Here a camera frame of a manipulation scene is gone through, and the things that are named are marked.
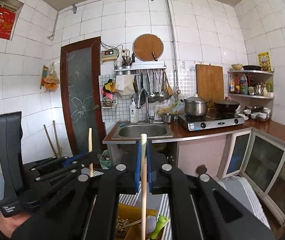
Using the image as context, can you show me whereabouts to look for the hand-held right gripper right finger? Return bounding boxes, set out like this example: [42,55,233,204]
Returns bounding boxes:
[147,142,276,240]

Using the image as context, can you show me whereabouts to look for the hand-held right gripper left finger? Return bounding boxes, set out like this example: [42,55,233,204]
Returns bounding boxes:
[30,140,142,240]

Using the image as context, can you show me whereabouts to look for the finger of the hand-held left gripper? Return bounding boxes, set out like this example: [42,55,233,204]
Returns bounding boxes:
[22,164,94,203]
[24,152,98,175]

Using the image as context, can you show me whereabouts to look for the wooden chopstick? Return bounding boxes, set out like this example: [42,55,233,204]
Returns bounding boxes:
[117,218,143,232]
[88,128,93,178]
[140,134,148,240]

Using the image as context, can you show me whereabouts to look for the yellow perforated utensil holder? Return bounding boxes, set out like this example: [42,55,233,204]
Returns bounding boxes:
[114,203,169,240]

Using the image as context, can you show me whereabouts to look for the green handled utensil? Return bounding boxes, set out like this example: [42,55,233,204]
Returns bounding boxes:
[150,213,171,240]

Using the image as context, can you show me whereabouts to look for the person's left hand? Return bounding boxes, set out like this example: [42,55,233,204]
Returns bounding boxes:
[0,215,33,239]

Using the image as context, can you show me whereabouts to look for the wooden pole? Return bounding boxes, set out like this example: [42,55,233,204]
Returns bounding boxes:
[43,124,58,158]
[52,120,63,158]

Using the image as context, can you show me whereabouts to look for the green trash bag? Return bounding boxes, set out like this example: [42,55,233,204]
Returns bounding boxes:
[98,149,113,171]

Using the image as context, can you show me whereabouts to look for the steel sink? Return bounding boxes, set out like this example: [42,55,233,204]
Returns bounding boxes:
[118,122,174,141]

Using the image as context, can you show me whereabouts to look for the small steel pot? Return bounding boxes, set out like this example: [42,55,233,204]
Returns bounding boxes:
[161,113,176,124]

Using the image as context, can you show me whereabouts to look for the white soap bottle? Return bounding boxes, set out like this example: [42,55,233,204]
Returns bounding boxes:
[129,98,139,123]

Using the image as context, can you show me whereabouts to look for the steel faucet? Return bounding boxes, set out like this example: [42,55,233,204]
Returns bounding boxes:
[135,88,156,125]

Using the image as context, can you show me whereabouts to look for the wooden door with frosted glass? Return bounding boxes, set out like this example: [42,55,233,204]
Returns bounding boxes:
[60,37,107,156]

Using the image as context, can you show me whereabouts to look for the hanging plastic bag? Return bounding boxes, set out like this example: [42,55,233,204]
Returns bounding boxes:
[40,61,61,92]

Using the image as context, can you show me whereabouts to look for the gas stove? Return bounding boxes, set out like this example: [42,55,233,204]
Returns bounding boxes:
[178,112,245,132]

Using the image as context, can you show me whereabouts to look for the steel pot with lid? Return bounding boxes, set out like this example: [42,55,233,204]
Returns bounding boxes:
[180,94,212,117]

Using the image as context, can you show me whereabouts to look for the colourful hanging cloths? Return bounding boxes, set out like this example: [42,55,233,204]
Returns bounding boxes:
[102,79,117,101]

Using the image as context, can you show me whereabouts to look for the hanging metal ladles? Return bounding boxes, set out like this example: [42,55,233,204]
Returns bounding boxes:
[134,69,174,103]

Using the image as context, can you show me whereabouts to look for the white hanging cloth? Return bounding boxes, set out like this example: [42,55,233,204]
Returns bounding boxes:
[115,75,136,96]

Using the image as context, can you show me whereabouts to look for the grey striped tablecloth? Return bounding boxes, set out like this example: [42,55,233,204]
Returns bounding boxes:
[81,167,272,240]

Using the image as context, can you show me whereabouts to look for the black wok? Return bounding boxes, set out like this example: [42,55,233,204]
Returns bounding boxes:
[213,99,241,113]

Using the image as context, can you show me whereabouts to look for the steel chopstick cups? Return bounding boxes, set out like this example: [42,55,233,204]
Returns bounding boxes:
[115,53,136,70]

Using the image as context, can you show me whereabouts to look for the rectangular wooden cutting board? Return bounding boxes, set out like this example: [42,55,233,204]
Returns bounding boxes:
[195,64,225,103]

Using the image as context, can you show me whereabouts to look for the kitchen counter with cabinets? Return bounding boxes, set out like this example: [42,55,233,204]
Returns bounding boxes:
[102,119,285,228]

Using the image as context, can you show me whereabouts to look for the stacked white bowls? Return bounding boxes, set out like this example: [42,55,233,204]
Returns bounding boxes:
[242,104,273,122]

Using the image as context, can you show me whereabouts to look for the round wooden lid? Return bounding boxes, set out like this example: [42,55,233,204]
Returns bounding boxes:
[132,33,165,62]

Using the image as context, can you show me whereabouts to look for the cooking oil bottle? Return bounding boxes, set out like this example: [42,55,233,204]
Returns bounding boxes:
[240,73,248,95]

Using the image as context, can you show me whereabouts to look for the white corner shelf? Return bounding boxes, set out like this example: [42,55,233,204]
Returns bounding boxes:
[227,70,275,100]

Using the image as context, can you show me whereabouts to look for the yellow hose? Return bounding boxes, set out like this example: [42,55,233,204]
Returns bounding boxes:
[157,99,181,116]

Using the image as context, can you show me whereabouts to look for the metal wall rack shelf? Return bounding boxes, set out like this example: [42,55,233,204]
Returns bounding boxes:
[114,64,168,76]

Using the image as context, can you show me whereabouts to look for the wall controller box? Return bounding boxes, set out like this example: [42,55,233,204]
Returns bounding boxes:
[101,49,119,62]

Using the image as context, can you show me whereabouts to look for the metal wall pipe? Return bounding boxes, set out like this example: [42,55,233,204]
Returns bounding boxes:
[48,0,181,94]

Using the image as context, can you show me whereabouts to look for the yellow wall poster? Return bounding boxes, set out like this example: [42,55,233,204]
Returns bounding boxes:
[257,51,272,72]

